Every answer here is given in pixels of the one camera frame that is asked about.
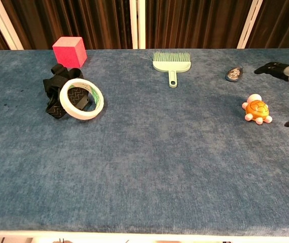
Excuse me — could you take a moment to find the orange and pink turtle toy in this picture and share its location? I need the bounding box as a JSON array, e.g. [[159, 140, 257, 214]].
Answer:
[[241, 93, 272, 125]]

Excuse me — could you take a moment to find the mint green hand brush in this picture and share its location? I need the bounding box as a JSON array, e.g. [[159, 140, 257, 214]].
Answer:
[[141, 51, 192, 89]]

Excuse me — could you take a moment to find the small grey oval object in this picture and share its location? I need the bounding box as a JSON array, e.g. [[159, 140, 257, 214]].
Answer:
[[225, 66, 244, 83]]

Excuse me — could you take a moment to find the blue felt table cloth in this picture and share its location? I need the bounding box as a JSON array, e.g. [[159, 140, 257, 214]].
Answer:
[[0, 48, 289, 237]]

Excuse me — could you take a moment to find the pink foam cube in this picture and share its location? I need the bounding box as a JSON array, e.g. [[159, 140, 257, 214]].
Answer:
[[52, 36, 88, 68]]

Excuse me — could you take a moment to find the white tape roll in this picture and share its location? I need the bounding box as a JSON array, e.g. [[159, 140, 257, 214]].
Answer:
[[59, 78, 105, 120]]

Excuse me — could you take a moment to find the white slotted post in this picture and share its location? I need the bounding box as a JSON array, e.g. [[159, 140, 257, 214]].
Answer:
[[0, 0, 25, 51], [237, 0, 264, 49], [129, 0, 147, 50]]

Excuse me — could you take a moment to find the black elastic strap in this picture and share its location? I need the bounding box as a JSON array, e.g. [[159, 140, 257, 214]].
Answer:
[[43, 64, 89, 119]]

